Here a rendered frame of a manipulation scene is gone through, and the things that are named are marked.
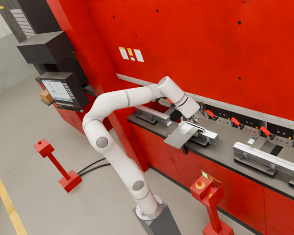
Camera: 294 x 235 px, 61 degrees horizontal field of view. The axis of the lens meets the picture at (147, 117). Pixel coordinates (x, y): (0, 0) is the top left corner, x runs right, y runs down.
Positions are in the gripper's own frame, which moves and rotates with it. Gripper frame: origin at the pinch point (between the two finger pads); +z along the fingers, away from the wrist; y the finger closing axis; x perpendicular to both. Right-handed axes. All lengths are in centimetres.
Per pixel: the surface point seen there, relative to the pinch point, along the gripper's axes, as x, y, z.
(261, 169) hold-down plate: -6, -4, 70
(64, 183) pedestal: -160, 204, 33
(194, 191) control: -19, 45, 59
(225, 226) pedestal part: -30, 57, 125
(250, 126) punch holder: -9.1, -18.5, 36.5
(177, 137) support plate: -55, 29, 35
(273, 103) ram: 7.1, -34.7, 21.3
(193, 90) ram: -42.3, -7.9, 6.1
